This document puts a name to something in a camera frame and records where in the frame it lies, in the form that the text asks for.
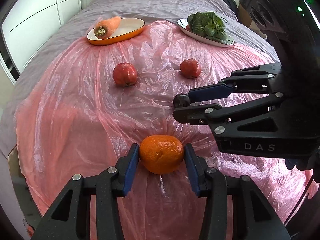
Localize black backpack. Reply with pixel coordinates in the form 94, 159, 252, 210
223, 0, 239, 17

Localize orange oval dish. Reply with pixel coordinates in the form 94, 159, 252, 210
87, 18, 145, 46

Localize dark purple plum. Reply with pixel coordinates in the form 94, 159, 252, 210
173, 94, 191, 109

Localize white wardrobe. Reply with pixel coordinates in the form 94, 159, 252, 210
1, 0, 81, 83

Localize orange mandarin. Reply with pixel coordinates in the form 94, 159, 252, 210
139, 135, 184, 175

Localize red apple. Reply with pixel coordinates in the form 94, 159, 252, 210
180, 59, 202, 79
113, 63, 138, 87

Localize carrot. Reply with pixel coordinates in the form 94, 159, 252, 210
94, 16, 121, 39

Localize blue gloved hand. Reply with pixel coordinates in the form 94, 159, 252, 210
285, 151, 320, 183

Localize green bok choy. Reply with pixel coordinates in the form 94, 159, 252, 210
187, 11, 227, 44

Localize white oval plate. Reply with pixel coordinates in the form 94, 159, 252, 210
177, 18, 235, 48

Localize pink plastic sheet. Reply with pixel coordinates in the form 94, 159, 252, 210
15, 19, 320, 240

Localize purple bed sheet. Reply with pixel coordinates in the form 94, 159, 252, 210
1, 0, 279, 157

